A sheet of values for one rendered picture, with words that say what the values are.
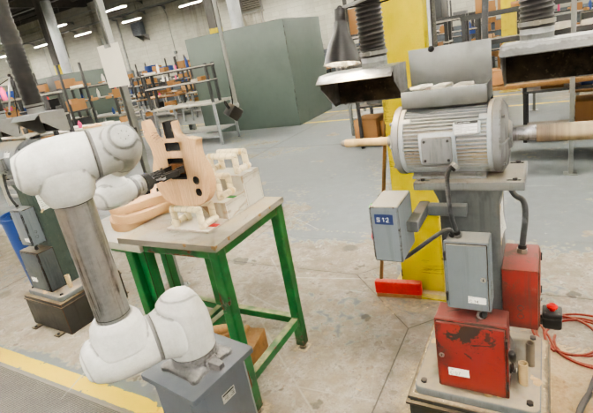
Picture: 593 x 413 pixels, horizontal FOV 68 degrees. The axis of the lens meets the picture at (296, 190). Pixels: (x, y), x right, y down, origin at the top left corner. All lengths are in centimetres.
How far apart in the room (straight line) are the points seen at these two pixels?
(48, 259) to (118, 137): 243
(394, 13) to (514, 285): 153
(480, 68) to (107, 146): 123
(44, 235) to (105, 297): 226
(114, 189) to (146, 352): 65
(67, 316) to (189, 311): 220
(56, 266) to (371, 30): 277
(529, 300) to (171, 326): 122
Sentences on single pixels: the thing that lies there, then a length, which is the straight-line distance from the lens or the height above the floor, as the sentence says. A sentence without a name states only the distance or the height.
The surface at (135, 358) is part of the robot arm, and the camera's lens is 147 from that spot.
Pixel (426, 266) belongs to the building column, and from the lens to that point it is 294.
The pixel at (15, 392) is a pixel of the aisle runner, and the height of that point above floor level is 0.
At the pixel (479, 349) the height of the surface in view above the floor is 52.
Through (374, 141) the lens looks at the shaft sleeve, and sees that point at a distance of 174.
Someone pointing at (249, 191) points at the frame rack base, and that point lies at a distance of 223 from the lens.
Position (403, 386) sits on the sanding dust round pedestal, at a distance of 241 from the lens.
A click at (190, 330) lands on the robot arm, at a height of 87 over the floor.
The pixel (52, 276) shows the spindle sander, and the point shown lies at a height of 42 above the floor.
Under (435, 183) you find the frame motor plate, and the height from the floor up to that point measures 112.
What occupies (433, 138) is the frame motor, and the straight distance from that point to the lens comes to 154.
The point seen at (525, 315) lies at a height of 61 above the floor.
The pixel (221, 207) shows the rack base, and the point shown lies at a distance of 211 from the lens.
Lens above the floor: 165
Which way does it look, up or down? 18 degrees down
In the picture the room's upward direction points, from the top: 10 degrees counter-clockwise
